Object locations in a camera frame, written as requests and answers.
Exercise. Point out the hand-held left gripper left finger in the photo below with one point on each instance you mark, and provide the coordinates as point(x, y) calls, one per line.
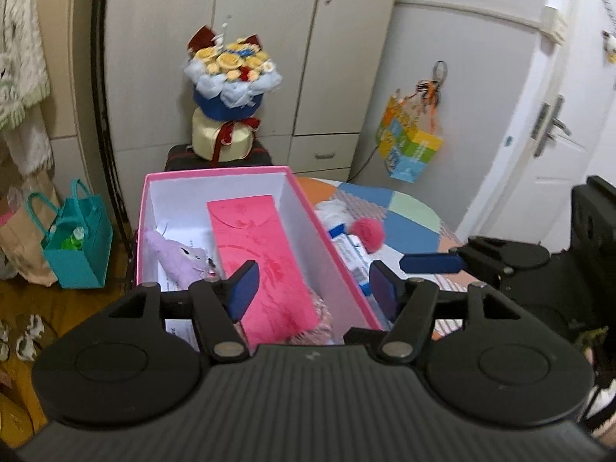
point(243, 291)

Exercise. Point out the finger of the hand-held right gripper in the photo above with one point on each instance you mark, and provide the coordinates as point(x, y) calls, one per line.
point(428, 263)

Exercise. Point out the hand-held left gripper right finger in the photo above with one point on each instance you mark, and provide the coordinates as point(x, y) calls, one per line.
point(382, 291)

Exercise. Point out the red paper envelope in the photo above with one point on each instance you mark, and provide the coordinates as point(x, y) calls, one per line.
point(260, 260)

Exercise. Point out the blue wet wipes packet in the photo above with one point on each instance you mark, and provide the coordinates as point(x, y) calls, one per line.
point(353, 260)

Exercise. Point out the pink fluffy pompom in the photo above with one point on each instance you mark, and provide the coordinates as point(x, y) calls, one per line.
point(366, 235)

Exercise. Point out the pink floral scrunchie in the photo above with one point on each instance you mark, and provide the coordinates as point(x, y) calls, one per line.
point(317, 317)

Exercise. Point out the purple plush toy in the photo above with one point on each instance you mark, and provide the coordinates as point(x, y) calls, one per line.
point(173, 260)

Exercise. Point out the pink cardboard box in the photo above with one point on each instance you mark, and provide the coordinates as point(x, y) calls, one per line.
point(313, 250)

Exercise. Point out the white fluffy scrunchie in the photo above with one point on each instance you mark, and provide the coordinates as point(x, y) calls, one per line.
point(332, 214)

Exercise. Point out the patchwork tablecloth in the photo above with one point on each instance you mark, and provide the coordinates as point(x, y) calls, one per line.
point(409, 211)

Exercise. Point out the white door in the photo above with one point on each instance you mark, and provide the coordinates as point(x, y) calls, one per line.
point(553, 178)

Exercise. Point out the colourful paper gift bag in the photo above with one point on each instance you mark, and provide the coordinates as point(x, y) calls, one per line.
point(409, 144)

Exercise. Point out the dark stool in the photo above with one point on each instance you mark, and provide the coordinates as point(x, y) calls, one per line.
point(178, 159)

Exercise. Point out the teal gift bag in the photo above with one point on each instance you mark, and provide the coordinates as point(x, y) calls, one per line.
point(82, 260)

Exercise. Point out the flower bouquet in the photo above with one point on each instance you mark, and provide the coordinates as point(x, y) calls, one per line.
point(231, 86)

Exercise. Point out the brown paper bag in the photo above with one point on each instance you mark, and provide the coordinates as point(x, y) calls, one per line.
point(19, 245)

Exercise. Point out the hanging door plush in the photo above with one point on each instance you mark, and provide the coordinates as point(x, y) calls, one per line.
point(610, 43)

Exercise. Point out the yellow bin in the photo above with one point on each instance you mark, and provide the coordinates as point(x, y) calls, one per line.
point(19, 418)

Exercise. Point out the cream fluffy pants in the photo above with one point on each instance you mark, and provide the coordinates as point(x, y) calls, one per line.
point(24, 149)

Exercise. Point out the beige wardrobe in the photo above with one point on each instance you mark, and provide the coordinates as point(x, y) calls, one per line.
point(288, 33)

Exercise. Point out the light wooden board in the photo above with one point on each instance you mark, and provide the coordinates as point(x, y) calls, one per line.
point(67, 57)

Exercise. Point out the cream fluffy cardigan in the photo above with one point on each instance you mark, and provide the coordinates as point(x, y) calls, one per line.
point(19, 57)

